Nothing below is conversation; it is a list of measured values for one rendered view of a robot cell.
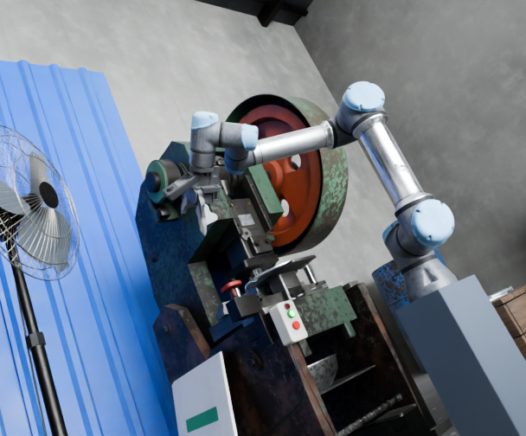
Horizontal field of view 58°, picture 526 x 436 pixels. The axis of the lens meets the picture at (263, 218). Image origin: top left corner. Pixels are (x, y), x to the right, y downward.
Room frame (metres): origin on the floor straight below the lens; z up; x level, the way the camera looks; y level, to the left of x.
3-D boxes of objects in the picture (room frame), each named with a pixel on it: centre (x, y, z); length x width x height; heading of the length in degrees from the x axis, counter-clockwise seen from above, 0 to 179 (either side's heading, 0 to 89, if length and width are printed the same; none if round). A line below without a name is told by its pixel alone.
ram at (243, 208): (1.97, 0.10, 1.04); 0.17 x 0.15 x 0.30; 45
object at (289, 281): (1.87, 0.01, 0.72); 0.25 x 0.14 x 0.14; 45
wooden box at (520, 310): (1.96, -0.62, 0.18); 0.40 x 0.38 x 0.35; 41
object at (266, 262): (2.00, 0.13, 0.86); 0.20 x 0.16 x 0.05; 135
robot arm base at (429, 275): (1.45, -0.37, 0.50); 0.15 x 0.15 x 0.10
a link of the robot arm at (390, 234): (1.44, -0.37, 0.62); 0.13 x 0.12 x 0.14; 14
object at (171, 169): (1.83, 0.32, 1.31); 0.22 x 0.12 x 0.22; 45
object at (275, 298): (2.00, 0.13, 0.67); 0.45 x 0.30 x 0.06; 135
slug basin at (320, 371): (2.00, 0.13, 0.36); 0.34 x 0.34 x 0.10
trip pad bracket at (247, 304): (1.61, 0.19, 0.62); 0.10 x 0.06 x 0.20; 135
